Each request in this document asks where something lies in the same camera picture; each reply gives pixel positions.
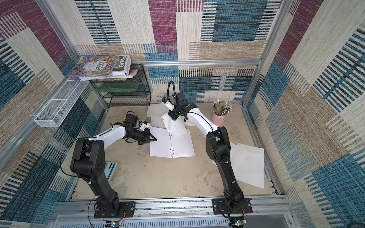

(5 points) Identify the aluminium front rail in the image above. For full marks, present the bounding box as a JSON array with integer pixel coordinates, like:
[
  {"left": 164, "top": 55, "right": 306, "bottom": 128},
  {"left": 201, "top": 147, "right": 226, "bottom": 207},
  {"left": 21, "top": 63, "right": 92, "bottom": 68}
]
[{"left": 50, "top": 195, "right": 293, "bottom": 222}]

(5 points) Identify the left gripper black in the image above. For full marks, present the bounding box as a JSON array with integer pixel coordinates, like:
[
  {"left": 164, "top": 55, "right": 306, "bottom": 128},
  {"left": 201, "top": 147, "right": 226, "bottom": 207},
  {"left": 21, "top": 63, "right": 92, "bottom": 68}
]
[{"left": 127, "top": 128, "right": 157, "bottom": 145}]

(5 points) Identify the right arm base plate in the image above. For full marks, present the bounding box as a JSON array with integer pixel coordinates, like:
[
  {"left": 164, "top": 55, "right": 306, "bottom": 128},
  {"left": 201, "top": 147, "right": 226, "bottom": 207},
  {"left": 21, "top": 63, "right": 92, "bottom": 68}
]
[{"left": 212, "top": 198, "right": 253, "bottom": 215}]

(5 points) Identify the colourful picture book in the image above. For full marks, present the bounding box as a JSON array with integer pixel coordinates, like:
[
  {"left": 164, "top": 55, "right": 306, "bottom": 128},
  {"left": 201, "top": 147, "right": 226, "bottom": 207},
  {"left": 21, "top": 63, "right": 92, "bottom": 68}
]
[{"left": 68, "top": 55, "right": 119, "bottom": 77}]

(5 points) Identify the light blue calculator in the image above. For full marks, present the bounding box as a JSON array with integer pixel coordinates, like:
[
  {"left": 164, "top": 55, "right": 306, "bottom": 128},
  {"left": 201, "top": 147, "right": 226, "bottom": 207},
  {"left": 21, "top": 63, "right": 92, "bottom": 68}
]
[{"left": 105, "top": 161, "right": 117, "bottom": 182}]

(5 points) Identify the black wire shelf rack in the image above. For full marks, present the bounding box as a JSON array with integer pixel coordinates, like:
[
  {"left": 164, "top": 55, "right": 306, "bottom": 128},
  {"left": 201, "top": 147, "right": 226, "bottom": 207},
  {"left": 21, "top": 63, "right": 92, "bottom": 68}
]
[{"left": 91, "top": 64, "right": 152, "bottom": 108}]

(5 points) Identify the torn white notebook page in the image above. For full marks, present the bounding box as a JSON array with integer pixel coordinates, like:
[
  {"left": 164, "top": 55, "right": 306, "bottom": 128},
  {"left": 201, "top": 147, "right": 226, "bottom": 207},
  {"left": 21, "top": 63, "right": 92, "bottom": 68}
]
[{"left": 235, "top": 143, "right": 265, "bottom": 189}]

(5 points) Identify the folio book black white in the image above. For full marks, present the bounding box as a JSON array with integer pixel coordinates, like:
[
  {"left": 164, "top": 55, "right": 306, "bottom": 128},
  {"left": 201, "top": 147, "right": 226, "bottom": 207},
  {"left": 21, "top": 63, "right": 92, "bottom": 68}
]
[{"left": 110, "top": 55, "right": 131, "bottom": 77}]

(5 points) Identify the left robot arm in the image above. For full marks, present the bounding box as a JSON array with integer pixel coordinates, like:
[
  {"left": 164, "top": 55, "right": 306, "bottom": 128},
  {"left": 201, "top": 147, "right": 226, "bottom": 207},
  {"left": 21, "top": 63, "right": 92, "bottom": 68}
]
[{"left": 70, "top": 124, "right": 157, "bottom": 218}]

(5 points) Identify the white wire mesh basket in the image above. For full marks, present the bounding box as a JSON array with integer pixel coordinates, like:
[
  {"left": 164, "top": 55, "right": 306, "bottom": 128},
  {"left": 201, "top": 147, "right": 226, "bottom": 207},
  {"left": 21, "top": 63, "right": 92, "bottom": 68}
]
[{"left": 34, "top": 79, "right": 88, "bottom": 128}]

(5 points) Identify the white spiral notebook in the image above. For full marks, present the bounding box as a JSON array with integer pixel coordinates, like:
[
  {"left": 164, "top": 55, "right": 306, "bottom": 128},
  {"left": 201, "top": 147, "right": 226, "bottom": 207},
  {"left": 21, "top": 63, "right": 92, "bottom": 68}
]
[{"left": 147, "top": 104, "right": 169, "bottom": 128}]

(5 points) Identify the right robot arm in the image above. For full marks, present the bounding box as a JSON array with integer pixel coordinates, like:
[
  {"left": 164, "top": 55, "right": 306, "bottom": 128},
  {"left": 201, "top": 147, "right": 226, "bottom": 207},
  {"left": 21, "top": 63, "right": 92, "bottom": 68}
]
[{"left": 164, "top": 100, "right": 244, "bottom": 212}]

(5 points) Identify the green folder on shelf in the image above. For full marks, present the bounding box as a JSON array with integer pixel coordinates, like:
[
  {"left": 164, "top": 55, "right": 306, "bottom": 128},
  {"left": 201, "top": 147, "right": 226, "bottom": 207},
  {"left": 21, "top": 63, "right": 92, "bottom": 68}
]
[{"left": 97, "top": 83, "right": 140, "bottom": 92}]

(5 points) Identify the bundle of pencils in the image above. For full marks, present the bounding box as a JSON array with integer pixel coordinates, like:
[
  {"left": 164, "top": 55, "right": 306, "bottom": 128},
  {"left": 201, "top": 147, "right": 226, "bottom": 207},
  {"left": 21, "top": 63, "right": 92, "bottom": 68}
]
[{"left": 213, "top": 99, "right": 232, "bottom": 116}]

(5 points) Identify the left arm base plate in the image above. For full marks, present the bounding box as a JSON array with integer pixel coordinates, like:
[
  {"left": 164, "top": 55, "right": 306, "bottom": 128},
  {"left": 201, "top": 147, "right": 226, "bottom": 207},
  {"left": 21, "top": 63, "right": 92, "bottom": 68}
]
[{"left": 93, "top": 201, "right": 136, "bottom": 219}]

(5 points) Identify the pink pencil cup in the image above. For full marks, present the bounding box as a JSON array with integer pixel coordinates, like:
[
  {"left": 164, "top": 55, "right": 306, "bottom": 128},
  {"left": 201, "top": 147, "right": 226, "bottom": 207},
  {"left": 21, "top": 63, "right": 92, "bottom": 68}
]
[{"left": 212, "top": 111, "right": 225, "bottom": 127}]

